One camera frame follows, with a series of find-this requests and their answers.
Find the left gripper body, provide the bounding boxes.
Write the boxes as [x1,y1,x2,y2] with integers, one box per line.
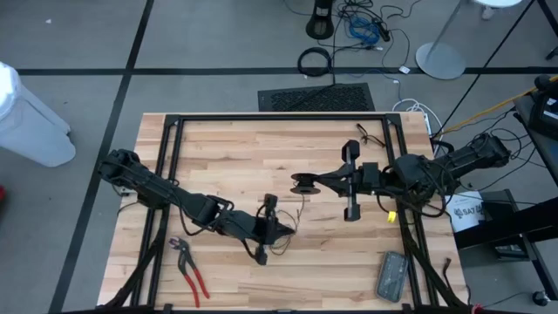
[235,194,279,266]

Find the yellow floor cable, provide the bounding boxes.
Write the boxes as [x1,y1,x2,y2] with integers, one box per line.
[435,74,558,136]

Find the white power strip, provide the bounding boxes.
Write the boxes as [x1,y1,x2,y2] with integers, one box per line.
[420,111,435,137]

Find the blue cable bundle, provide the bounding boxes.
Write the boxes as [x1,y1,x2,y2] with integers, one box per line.
[347,16,381,45]

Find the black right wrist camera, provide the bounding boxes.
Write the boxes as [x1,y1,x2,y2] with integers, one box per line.
[362,161,379,184]

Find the black aluminium table frame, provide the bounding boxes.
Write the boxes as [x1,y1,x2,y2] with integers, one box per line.
[98,112,470,314]

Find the black stand foot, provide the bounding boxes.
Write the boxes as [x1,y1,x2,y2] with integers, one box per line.
[304,0,336,41]

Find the black equipment cart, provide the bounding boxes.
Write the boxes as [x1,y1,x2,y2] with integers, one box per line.
[453,93,558,302]

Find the coiled black floor cable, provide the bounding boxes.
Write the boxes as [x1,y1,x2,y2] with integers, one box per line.
[296,46,335,79]

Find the red-handled pliers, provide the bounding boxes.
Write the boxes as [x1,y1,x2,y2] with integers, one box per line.
[168,236,211,309]

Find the white cable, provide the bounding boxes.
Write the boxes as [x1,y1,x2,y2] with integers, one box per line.
[391,98,432,117]

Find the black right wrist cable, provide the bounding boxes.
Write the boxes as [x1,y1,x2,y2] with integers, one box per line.
[377,194,450,219]

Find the white printed paper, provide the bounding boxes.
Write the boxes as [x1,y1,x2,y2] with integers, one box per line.
[446,191,486,234]

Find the grey clear plastic case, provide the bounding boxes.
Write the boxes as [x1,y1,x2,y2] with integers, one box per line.
[375,250,410,304]

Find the black device with label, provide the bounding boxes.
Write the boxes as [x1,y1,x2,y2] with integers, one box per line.
[534,74,558,140]

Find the black cable with brown plug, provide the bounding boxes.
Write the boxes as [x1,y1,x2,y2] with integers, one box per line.
[441,256,457,291]

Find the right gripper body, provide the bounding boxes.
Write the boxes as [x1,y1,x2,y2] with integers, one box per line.
[342,139,380,222]

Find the black floor mat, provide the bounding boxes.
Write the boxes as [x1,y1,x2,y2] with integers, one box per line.
[256,82,377,113]

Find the thin black cord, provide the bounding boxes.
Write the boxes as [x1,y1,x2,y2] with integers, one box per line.
[266,193,306,257]

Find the white trash bin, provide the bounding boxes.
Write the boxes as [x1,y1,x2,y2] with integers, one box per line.
[0,60,78,168]

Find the white round pedestal stand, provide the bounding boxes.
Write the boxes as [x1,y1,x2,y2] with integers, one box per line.
[414,0,524,81]

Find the black eyeglasses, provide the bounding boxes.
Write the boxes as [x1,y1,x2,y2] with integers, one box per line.
[355,123,388,148]

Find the black power strip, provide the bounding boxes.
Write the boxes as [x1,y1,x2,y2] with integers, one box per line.
[372,19,392,43]

